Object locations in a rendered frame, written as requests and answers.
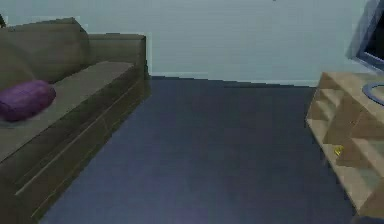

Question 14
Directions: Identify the purple cushion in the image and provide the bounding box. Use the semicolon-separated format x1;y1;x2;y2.
0;79;57;122

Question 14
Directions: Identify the black television set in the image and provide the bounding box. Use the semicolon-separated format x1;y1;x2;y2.
346;0;384;106

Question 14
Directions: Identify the light wooden shelf unit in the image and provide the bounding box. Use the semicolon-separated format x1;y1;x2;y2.
305;71;384;219

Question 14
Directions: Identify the brown sofa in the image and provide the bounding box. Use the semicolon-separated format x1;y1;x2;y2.
0;17;152;224

